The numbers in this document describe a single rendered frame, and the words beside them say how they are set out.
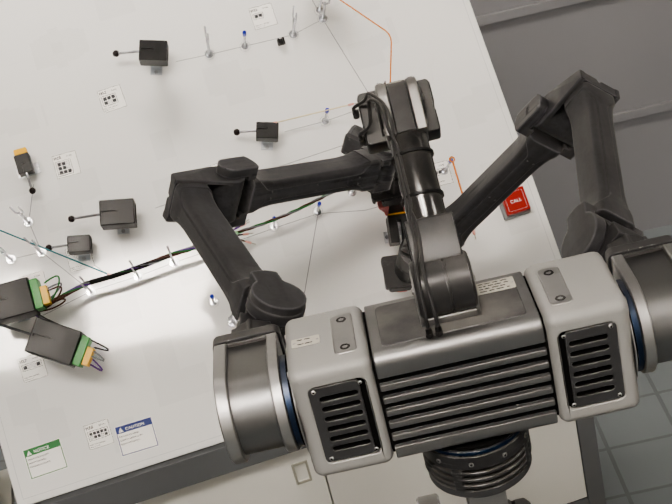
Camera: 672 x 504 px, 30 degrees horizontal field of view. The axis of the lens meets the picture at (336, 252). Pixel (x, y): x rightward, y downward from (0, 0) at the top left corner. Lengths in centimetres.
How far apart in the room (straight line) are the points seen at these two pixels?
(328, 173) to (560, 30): 221
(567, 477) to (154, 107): 120
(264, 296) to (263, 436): 24
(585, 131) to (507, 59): 237
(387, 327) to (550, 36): 287
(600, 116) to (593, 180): 15
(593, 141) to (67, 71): 122
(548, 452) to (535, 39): 184
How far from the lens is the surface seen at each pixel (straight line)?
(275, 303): 165
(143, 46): 257
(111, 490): 252
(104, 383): 253
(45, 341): 240
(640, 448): 365
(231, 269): 176
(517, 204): 258
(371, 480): 267
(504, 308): 146
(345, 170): 218
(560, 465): 282
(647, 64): 439
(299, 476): 263
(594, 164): 182
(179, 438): 251
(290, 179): 209
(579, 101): 196
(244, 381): 149
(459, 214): 217
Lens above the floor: 231
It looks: 28 degrees down
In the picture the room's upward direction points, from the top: 14 degrees counter-clockwise
